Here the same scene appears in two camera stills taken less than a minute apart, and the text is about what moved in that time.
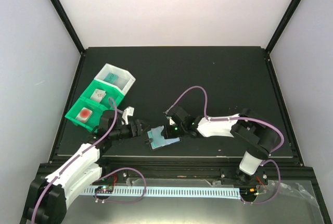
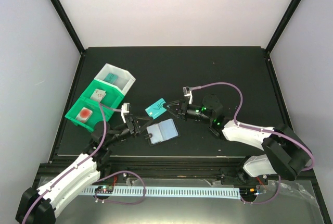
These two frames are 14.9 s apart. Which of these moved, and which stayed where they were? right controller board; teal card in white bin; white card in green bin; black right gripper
Moved: black right gripper
Stayed: white card in green bin; right controller board; teal card in white bin
